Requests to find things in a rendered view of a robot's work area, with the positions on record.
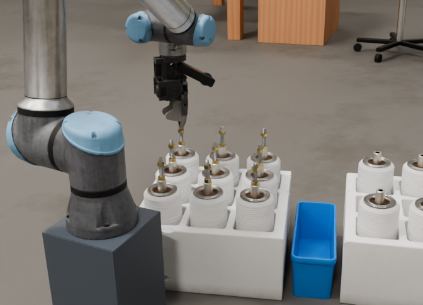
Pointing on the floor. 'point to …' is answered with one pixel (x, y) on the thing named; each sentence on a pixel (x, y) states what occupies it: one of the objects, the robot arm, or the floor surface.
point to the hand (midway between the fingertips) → (182, 123)
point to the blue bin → (314, 249)
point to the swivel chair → (396, 39)
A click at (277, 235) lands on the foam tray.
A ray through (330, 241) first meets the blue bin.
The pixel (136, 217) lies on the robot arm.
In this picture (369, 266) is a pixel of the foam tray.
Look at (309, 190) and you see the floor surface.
